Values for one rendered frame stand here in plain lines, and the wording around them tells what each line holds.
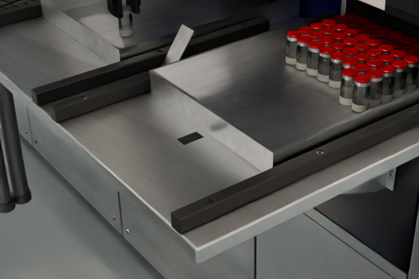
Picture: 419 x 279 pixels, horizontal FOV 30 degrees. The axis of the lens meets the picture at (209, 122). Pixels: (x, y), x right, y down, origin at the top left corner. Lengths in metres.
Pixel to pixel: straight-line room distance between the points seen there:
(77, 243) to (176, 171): 1.34
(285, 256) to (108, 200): 0.75
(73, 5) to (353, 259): 0.63
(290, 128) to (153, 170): 0.19
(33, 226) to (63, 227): 0.09
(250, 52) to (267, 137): 0.22
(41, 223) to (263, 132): 1.42
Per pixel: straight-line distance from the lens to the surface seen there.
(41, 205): 2.40
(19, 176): 2.04
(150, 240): 1.93
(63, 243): 2.24
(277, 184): 0.87
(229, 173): 0.90
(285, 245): 1.43
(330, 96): 1.06
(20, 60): 1.20
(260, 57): 1.16
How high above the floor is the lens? 1.39
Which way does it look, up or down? 31 degrees down
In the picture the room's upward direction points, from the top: 1 degrees counter-clockwise
